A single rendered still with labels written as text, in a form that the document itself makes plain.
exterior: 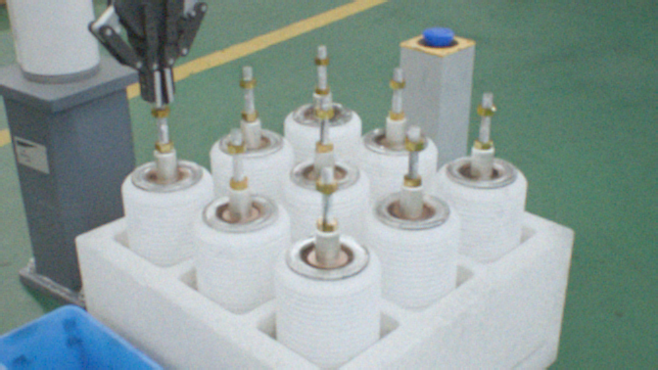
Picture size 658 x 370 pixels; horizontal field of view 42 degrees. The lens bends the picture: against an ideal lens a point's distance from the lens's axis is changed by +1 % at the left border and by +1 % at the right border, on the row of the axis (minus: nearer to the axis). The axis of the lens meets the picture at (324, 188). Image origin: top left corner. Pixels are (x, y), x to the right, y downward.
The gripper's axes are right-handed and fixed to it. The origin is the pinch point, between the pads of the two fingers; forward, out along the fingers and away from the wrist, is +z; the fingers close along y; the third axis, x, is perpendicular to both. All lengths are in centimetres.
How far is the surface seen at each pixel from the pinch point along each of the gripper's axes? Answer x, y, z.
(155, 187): -1.6, -2.7, 9.9
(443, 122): -8.9, 38.0, 13.3
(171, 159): -1.2, 0.0, 7.8
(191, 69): 84, 69, 35
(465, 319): -31.9, 10.3, 18.7
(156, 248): -2.7, -4.1, 16.2
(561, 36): 32, 148, 35
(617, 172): -14, 83, 35
